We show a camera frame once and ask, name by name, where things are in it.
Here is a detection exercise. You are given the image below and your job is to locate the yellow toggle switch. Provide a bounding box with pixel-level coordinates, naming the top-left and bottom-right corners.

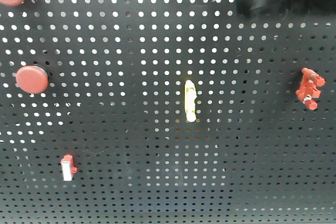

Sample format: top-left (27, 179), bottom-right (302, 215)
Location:
top-left (184, 80), bottom-right (197, 122)

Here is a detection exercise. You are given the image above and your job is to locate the black perforated pegboard panel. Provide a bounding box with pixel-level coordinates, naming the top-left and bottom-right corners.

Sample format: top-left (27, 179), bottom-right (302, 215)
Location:
top-left (1, 0), bottom-right (335, 223)

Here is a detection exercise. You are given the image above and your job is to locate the large red push button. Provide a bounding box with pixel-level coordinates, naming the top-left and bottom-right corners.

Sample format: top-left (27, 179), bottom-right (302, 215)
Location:
top-left (15, 66), bottom-right (49, 94)

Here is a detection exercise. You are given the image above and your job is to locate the red terminal connector block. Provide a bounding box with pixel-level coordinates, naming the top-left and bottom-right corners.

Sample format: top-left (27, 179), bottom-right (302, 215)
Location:
top-left (296, 68), bottom-right (326, 110)

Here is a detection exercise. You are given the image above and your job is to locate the red toggle switch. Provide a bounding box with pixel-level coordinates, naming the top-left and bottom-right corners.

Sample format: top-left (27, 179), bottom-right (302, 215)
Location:
top-left (60, 154), bottom-right (78, 182)

